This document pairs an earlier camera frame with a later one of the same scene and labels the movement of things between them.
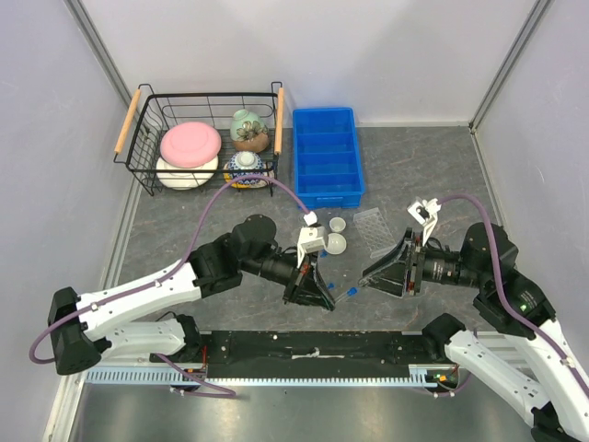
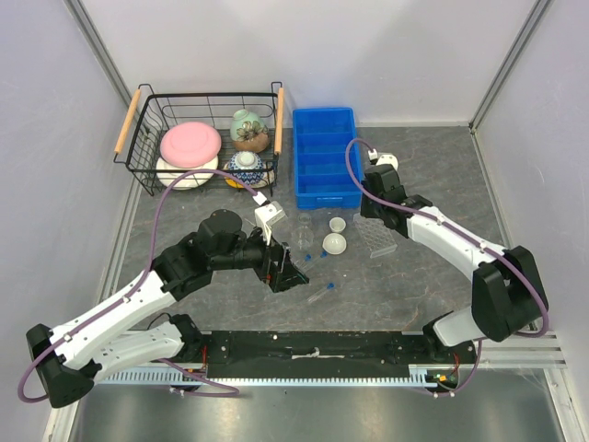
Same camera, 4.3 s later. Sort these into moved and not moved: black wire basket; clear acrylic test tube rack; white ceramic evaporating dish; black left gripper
Moved: black left gripper
Not moved: clear acrylic test tube rack; black wire basket; white ceramic evaporating dish
